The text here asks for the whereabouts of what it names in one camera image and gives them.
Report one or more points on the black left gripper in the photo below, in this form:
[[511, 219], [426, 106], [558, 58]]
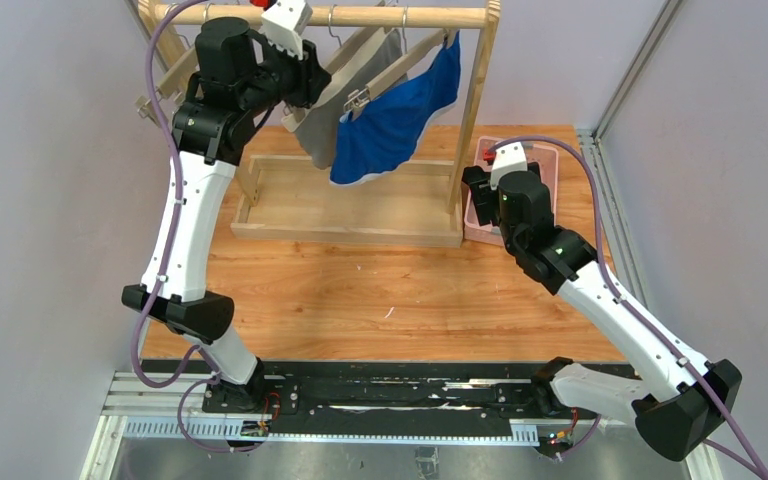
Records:
[[314, 84]]

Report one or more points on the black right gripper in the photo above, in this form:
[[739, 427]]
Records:
[[479, 192]]

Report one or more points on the wooden hanger with grey underwear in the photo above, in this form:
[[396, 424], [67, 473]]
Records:
[[363, 56]]

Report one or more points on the wooden clip hanger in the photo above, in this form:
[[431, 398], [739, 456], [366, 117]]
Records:
[[173, 57], [208, 12]]

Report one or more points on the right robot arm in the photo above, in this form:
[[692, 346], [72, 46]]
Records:
[[674, 401]]

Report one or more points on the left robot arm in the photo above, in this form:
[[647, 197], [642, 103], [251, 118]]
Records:
[[243, 74]]

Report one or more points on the blue underwear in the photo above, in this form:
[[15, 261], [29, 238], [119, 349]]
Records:
[[387, 132]]

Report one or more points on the wooden hanger with blue underwear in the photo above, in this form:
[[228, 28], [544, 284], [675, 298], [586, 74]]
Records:
[[396, 73]]

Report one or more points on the empty wooden clip hanger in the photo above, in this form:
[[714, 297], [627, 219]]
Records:
[[173, 57]]

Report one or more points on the wooden clothes rack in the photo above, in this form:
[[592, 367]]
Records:
[[415, 205]]

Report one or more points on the pink plastic basket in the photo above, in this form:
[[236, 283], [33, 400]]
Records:
[[545, 157]]

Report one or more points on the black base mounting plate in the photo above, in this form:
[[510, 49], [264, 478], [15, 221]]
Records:
[[391, 401]]

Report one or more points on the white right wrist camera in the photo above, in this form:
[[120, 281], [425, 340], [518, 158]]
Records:
[[505, 159]]

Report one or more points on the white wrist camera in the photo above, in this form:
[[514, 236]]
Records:
[[505, 159], [283, 23]]

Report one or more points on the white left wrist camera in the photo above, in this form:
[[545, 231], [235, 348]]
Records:
[[283, 23]]

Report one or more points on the aluminium frame rail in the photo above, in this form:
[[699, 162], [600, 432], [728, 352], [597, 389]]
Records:
[[648, 151]]

